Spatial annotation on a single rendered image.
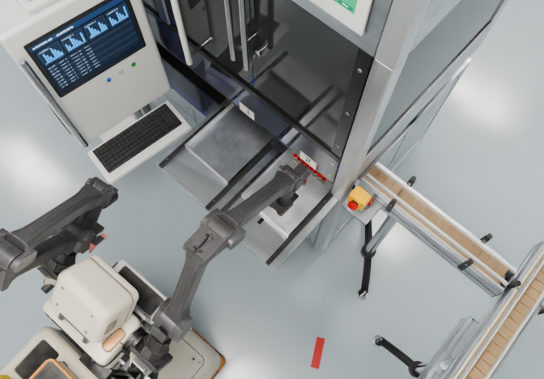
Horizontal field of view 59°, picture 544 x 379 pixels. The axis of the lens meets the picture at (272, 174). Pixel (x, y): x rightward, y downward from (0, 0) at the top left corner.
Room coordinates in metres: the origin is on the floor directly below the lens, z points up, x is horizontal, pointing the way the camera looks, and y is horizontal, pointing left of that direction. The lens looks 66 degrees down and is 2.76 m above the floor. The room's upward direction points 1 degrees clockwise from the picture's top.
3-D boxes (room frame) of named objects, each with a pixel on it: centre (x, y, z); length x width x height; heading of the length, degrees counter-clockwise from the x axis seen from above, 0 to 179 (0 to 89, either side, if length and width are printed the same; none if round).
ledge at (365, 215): (0.70, -0.39, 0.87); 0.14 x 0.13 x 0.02; 138
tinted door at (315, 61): (0.89, -0.09, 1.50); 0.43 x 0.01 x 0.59; 48
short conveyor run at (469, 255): (0.60, -0.66, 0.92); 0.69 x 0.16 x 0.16; 48
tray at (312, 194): (0.76, -0.08, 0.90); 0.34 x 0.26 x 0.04; 138
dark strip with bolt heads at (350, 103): (0.76, -0.23, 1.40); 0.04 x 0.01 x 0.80; 48
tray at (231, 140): (0.99, 0.17, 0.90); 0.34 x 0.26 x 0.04; 138
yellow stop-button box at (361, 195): (0.68, -0.35, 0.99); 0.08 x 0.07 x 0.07; 138
